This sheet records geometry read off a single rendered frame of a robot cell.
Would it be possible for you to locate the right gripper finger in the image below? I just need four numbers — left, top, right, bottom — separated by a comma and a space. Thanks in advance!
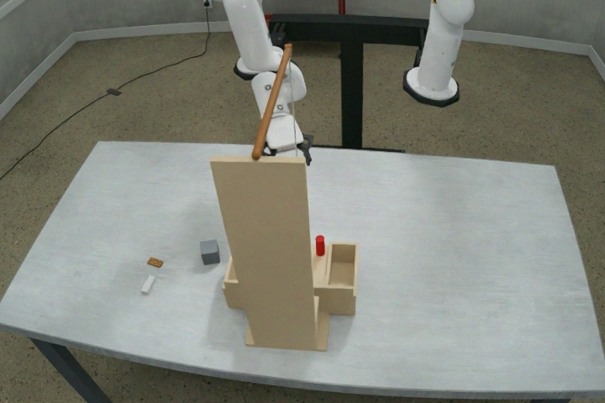
261, 141, 277, 156
297, 133, 313, 166

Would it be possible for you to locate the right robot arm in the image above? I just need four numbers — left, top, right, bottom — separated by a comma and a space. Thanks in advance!
215, 0, 306, 119

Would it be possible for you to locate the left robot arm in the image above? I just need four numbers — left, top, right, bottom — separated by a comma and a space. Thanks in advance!
407, 0, 474, 100

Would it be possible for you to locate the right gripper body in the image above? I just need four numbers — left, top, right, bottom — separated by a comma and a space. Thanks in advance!
266, 113, 303, 154

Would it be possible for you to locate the red cylinder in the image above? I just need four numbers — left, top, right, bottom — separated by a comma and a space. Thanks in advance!
315, 235, 325, 256

